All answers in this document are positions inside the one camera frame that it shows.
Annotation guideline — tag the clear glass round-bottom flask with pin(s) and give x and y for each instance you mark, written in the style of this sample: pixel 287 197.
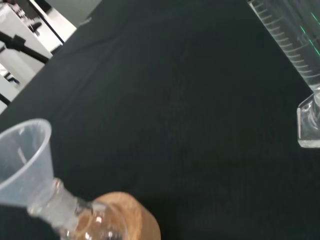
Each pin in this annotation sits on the clear glass round-bottom flask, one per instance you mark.
pixel 62 216

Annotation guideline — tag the black cloth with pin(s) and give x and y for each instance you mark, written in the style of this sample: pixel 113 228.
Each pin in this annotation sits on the black cloth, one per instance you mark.
pixel 175 100

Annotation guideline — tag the clear tape strip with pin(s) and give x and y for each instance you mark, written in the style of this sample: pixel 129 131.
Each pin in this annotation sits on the clear tape strip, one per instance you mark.
pixel 86 21

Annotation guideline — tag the translucent plastic funnel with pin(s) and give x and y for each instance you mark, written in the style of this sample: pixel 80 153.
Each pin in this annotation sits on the translucent plastic funnel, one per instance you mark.
pixel 22 155

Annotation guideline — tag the black tripod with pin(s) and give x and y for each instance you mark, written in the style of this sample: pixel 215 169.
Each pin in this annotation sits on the black tripod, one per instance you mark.
pixel 23 46

